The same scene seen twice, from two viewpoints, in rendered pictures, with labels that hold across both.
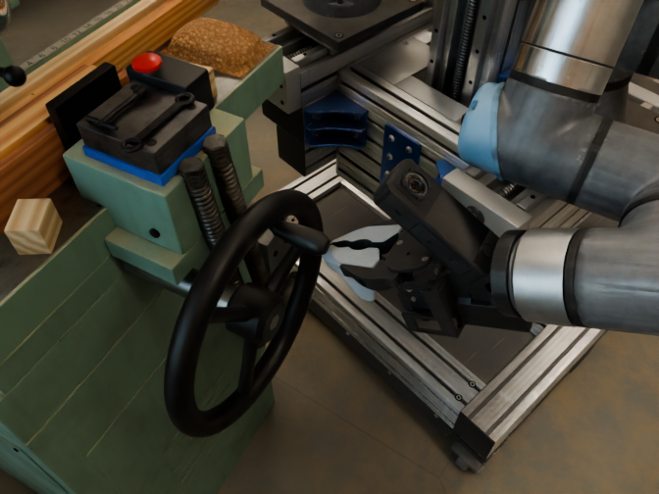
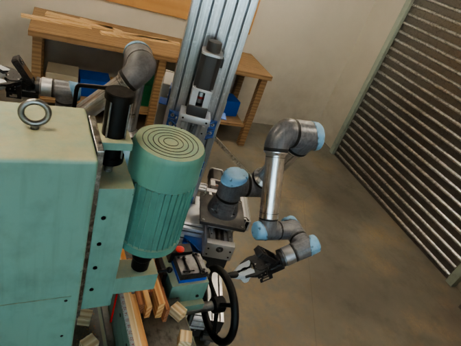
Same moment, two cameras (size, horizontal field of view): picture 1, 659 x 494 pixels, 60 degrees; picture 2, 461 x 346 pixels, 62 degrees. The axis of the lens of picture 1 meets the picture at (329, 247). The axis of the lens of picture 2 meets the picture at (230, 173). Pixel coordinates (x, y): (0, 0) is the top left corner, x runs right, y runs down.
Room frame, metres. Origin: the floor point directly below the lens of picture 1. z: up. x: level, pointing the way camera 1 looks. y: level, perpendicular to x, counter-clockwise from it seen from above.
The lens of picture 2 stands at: (0.00, 1.01, 1.96)
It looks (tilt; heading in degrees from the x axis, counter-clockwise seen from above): 31 degrees down; 298
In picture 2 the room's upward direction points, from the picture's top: 20 degrees clockwise
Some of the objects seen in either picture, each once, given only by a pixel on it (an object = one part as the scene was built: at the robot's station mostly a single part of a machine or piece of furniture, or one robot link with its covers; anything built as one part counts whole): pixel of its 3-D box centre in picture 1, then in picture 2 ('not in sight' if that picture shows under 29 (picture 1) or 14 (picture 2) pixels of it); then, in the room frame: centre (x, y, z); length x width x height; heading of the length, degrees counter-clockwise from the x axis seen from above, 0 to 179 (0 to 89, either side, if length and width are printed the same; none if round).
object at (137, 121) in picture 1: (155, 111); (186, 261); (0.49, 0.18, 0.99); 0.13 x 0.11 x 0.06; 152
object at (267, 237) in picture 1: (253, 232); not in sight; (0.68, 0.14, 0.58); 0.12 x 0.08 x 0.08; 62
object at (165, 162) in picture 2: not in sight; (158, 192); (0.52, 0.38, 1.35); 0.18 x 0.18 x 0.31
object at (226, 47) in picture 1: (216, 37); not in sight; (0.75, 0.16, 0.92); 0.14 x 0.09 x 0.04; 62
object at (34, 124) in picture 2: not in sight; (34, 113); (0.65, 0.64, 1.55); 0.06 x 0.02 x 0.07; 62
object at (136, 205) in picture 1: (165, 167); (182, 277); (0.48, 0.18, 0.91); 0.15 x 0.14 x 0.09; 152
